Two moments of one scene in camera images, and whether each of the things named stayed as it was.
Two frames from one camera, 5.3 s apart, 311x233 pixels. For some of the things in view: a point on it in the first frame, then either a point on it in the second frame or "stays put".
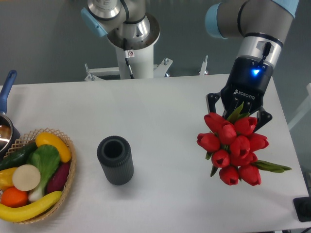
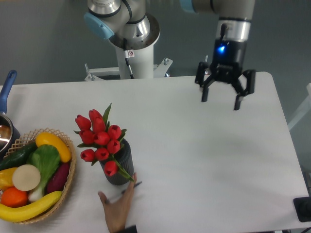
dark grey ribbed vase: (114, 154) stays put
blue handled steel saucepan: (9, 135) stays put
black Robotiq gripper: (248, 83) → (227, 65)
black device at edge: (302, 207) stays put
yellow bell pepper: (6, 178) stays put
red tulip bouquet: (232, 146) → (96, 132)
